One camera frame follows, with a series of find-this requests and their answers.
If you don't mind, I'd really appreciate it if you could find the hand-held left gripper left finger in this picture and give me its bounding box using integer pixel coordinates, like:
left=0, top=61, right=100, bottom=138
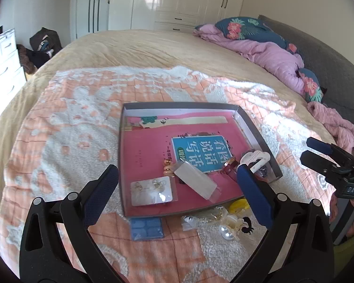
left=19, top=164, right=119, bottom=283

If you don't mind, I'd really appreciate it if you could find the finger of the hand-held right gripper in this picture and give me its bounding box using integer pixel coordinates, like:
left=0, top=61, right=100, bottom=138
left=306, top=137, right=354, bottom=166
left=301, top=150, right=343, bottom=177

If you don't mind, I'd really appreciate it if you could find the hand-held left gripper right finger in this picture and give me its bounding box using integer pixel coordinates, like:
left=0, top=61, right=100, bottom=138
left=236, top=163, right=334, bottom=283

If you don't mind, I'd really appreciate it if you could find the large white hair claw clip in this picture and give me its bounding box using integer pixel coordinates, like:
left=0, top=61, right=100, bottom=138
left=240, top=150, right=273, bottom=173

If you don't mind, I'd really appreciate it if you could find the pearl earrings card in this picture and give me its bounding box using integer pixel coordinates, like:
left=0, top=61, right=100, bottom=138
left=130, top=176, right=178, bottom=206

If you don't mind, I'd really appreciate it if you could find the grey shallow box tray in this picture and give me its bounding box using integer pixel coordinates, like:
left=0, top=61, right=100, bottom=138
left=118, top=102, right=284, bottom=217

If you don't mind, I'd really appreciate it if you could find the clear plastic pouch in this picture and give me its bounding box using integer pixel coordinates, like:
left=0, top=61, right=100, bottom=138
left=174, top=161, right=222, bottom=204

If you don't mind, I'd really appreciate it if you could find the orange spiral hair curler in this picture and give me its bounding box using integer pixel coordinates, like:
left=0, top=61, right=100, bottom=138
left=163, top=159, right=176, bottom=177

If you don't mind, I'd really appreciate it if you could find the yellow round hair accessory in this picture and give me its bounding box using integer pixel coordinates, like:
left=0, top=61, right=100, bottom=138
left=228, top=199, right=251, bottom=214

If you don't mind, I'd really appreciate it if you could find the pink fuzzy blanket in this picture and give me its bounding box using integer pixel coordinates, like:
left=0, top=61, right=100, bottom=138
left=307, top=101, right=354, bottom=154

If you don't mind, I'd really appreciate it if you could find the pearl hair claw clip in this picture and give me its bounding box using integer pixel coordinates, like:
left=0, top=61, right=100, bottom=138
left=218, top=215, right=245, bottom=241

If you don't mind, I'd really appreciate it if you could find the blue plastic packet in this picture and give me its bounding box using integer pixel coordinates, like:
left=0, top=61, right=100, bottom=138
left=129, top=217, right=166, bottom=241

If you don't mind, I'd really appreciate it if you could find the floral teal pillow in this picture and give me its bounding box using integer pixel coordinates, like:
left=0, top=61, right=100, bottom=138
left=215, top=17, right=297, bottom=54
left=296, top=68, right=325, bottom=104

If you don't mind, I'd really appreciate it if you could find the clear plastic bag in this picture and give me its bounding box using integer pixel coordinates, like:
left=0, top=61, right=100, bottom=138
left=181, top=209, right=225, bottom=230

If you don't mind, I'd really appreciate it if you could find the pink book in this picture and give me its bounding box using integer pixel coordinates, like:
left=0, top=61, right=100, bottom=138
left=122, top=112, right=245, bottom=213

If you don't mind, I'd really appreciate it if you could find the orange white fleece blanket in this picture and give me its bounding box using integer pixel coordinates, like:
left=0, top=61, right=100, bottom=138
left=0, top=65, right=343, bottom=283

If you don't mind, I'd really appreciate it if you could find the grey bed headboard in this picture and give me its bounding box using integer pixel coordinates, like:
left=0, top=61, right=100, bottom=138
left=258, top=15, right=354, bottom=118

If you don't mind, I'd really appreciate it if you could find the cream paper strip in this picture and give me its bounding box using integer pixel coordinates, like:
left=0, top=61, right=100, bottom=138
left=139, top=115, right=228, bottom=130

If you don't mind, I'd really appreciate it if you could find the purple quilt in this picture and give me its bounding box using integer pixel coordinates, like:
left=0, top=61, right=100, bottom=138
left=194, top=24, right=306, bottom=95

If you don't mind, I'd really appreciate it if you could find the dark clothes pile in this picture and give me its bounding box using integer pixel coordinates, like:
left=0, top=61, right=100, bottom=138
left=16, top=44, right=52, bottom=75

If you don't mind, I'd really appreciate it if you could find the beige bed sheet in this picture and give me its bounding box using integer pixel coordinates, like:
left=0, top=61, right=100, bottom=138
left=0, top=29, right=337, bottom=242

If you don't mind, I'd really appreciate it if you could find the black duffel bag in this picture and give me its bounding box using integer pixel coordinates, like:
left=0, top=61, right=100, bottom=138
left=29, top=27, right=62, bottom=56

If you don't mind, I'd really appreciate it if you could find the white drawer dresser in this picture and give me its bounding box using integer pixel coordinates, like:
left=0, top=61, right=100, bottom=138
left=0, top=28, right=27, bottom=107

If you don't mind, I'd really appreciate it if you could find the white wardrobe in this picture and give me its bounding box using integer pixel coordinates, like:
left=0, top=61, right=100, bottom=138
left=71, top=0, right=250, bottom=33

